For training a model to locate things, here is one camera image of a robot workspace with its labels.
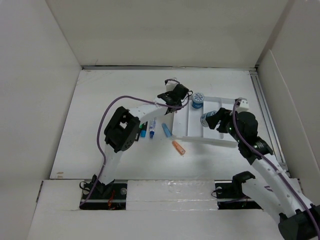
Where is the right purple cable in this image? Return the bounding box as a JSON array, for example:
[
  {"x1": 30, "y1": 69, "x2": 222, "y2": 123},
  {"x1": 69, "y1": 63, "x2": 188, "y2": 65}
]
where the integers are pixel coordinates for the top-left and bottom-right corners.
[{"x1": 232, "y1": 99, "x2": 318, "y2": 231}]

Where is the aluminium rail right side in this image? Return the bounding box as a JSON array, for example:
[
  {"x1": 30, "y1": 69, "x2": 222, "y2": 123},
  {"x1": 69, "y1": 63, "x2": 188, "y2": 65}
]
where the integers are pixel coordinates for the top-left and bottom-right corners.
[{"x1": 249, "y1": 70, "x2": 291, "y2": 177}]

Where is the purple cable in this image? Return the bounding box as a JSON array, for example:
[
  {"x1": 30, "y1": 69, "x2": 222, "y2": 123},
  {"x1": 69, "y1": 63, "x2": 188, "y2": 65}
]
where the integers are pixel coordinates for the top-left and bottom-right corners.
[
  {"x1": 79, "y1": 78, "x2": 193, "y2": 207},
  {"x1": 232, "y1": 99, "x2": 318, "y2": 231}
]

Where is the blue correction tape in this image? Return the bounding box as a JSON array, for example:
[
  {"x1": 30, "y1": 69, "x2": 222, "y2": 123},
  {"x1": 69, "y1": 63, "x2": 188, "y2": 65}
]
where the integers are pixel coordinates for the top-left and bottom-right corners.
[{"x1": 161, "y1": 123, "x2": 172, "y2": 138}]

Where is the blue highlighter marker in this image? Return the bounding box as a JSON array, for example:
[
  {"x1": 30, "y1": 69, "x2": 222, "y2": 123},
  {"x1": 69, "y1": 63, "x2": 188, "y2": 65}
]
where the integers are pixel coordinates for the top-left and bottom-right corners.
[{"x1": 140, "y1": 124, "x2": 148, "y2": 138}]

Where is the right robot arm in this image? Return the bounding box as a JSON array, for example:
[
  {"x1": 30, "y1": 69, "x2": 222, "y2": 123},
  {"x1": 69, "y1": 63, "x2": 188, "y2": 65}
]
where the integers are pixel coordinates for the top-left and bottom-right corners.
[{"x1": 200, "y1": 107, "x2": 320, "y2": 240}]

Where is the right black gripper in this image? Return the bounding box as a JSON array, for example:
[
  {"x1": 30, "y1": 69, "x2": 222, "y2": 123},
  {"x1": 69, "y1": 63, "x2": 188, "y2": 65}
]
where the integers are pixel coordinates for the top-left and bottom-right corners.
[{"x1": 205, "y1": 107, "x2": 244, "y2": 143}]

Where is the white blue glue pen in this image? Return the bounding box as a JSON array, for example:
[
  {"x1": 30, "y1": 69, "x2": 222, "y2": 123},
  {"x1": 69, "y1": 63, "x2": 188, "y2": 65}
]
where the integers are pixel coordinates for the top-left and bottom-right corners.
[{"x1": 149, "y1": 117, "x2": 157, "y2": 139}]

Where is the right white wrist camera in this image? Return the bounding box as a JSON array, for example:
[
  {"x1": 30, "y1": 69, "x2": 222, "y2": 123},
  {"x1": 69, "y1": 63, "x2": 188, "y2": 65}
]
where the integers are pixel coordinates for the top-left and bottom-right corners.
[{"x1": 235, "y1": 98, "x2": 250, "y2": 112}]

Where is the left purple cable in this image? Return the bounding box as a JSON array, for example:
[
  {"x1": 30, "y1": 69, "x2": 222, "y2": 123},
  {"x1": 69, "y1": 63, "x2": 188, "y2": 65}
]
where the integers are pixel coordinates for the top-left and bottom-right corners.
[{"x1": 79, "y1": 78, "x2": 193, "y2": 207}]

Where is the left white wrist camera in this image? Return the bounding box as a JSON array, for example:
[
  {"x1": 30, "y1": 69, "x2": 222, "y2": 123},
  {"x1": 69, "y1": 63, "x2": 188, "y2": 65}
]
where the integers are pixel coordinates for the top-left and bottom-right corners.
[{"x1": 164, "y1": 78, "x2": 180, "y2": 92}]

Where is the white plastic organizer tray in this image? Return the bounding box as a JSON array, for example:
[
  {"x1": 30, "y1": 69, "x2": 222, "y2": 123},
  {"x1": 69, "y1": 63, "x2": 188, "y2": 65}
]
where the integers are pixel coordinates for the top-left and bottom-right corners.
[{"x1": 171, "y1": 96, "x2": 238, "y2": 148}]

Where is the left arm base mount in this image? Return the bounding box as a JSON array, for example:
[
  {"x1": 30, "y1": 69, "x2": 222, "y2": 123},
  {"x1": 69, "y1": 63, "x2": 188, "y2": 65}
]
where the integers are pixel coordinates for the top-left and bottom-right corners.
[{"x1": 79, "y1": 175, "x2": 128, "y2": 211}]

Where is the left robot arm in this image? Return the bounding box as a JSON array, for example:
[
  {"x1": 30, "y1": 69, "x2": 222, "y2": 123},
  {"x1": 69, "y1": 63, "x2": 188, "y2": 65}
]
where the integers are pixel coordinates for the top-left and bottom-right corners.
[{"x1": 90, "y1": 82, "x2": 191, "y2": 199}]

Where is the blue putty jar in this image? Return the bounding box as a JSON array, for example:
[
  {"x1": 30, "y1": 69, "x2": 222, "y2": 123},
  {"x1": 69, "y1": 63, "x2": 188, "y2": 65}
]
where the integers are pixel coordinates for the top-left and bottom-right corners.
[
  {"x1": 200, "y1": 110, "x2": 217, "y2": 128},
  {"x1": 192, "y1": 92, "x2": 205, "y2": 109}
]

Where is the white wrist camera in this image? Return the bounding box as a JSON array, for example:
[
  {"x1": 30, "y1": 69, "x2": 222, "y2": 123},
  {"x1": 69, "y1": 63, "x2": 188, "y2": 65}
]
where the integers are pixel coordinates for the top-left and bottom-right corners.
[
  {"x1": 235, "y1": 98, "x2": 250, "y2": 112},
  {"x1": 164, "y1": 78, "x2": 180, "y2": 92}
]

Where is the black marker pen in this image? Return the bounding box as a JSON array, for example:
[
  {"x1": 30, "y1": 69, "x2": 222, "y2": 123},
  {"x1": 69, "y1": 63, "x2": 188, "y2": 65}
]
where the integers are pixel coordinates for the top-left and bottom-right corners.
[{"x1": 135, "y1": 132, "x2": 140, "y2": 142}]

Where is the orange correction tape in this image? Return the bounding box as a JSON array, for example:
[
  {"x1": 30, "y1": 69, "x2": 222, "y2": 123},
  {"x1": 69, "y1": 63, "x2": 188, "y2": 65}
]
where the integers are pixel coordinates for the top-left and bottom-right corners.
[{"x1": 172, "y1": 140, "x2": 186, "y2": 156}]

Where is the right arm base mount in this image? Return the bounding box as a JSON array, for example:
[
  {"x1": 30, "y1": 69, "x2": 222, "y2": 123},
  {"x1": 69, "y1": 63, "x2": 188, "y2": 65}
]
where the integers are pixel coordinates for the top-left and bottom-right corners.
[{"x1": 211, "y1": 171, "x2": 262, "y2": 210}]

